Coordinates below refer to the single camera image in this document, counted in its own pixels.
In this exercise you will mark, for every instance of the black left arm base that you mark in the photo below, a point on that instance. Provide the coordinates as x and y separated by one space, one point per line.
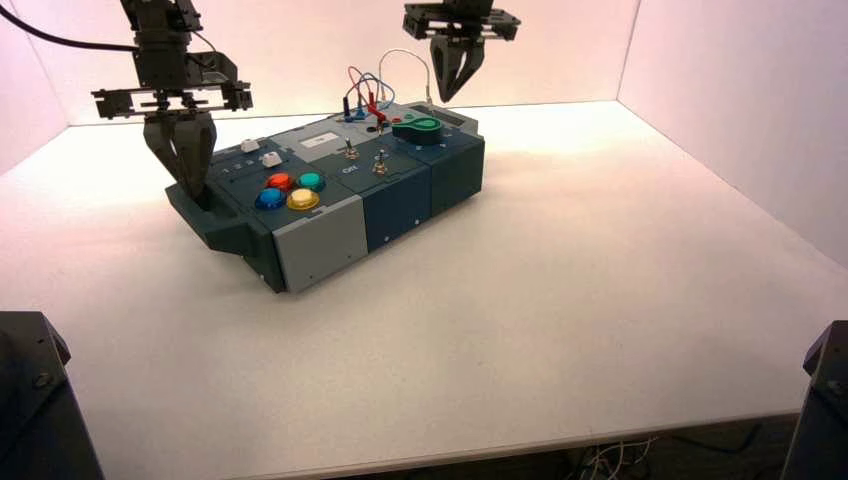
33 411

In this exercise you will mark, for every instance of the blue push button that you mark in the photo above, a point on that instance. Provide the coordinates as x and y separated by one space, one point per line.
270 198

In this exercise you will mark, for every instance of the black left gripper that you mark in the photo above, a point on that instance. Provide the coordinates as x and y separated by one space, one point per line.
162 66

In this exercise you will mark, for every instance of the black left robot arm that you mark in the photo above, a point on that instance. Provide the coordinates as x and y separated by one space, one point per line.
159 16

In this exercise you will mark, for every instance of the metal toggle switch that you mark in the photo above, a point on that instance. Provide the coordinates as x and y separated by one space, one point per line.
380 166
350 151

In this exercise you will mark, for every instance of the green rotary knob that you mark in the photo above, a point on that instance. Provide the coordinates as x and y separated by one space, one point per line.
420 129

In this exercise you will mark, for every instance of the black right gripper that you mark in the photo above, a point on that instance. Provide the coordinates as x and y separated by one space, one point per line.
464 21

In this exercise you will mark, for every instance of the red push button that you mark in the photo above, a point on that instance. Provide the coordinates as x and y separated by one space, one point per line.
280 181

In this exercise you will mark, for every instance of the yellow push button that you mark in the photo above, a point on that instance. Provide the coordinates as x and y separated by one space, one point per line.
303 199

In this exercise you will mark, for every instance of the white slider knob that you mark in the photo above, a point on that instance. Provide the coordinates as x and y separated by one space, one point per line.
250 145
270 159

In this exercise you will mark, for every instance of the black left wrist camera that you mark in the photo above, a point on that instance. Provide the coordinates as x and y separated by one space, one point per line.
215 66

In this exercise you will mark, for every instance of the blue grey control box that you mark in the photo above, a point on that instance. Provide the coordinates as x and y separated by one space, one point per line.
318 248

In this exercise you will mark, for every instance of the teal push button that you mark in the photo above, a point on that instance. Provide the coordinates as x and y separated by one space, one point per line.
310 181

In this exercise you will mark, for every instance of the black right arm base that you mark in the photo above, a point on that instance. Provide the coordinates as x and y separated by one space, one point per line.
821 417

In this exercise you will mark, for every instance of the small white display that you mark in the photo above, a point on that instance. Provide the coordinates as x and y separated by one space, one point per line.
319 140

